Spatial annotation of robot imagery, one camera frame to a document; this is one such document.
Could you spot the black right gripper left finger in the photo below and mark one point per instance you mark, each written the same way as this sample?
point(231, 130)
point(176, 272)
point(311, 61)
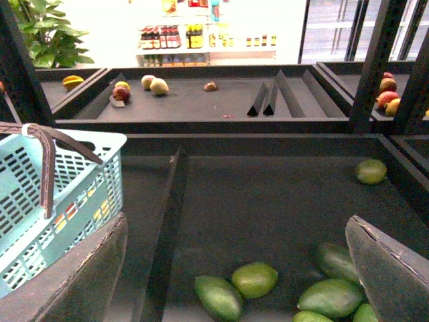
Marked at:
point(79, 286)

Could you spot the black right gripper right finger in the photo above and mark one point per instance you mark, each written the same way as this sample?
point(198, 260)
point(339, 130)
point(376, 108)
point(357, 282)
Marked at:
point(394, 277)

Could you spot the light blue plastic basket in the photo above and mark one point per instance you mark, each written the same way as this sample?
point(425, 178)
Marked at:
point(58, 186)

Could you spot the dark green avocado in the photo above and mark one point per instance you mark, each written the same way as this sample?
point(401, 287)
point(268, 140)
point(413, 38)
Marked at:
point(219, 297)

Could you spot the black display tray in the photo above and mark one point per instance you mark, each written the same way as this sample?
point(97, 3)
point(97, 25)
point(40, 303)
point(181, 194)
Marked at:
point(208, 99)

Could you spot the green potted plant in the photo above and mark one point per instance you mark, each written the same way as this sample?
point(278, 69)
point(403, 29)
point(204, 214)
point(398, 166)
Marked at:
point(50, 39)

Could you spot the white shelf with bottles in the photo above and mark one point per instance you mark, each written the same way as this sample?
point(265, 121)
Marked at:
point(204, 33)

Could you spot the brown basket handle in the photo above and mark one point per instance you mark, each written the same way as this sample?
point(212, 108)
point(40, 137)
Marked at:
point(15, 128)
point(48, 161)

